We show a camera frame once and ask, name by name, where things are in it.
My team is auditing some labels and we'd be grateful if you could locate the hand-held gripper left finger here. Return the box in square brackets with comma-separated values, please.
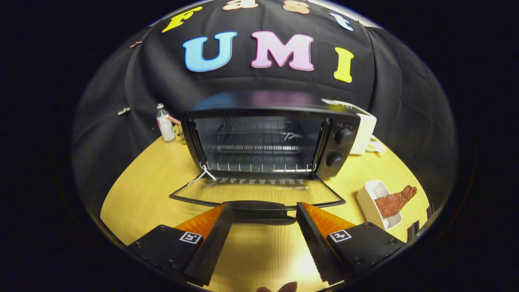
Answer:
[128, 202, 234, 286]

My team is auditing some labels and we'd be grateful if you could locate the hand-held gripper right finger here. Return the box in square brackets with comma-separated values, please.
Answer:
[296, 202, 406, 284]

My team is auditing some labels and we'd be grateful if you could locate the brown meat slice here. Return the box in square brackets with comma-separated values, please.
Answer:
[374, 185, 417, 219]

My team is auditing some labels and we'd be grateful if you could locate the black toaster oven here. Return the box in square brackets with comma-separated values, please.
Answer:
[169, 91, 361, 225]

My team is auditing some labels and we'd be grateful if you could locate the white pop-up toaster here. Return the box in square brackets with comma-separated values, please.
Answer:
[322, 99, 377, 155]

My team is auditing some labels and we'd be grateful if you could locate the white rectangular dish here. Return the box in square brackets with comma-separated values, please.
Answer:
[357, 180, 403, 230]

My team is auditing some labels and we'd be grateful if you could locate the white divided snack dish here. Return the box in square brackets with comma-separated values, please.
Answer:
[366, 136, 386, 157]

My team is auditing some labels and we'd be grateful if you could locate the clear plastic bottle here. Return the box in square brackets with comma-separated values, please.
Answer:
[156, 103, 176, 142]

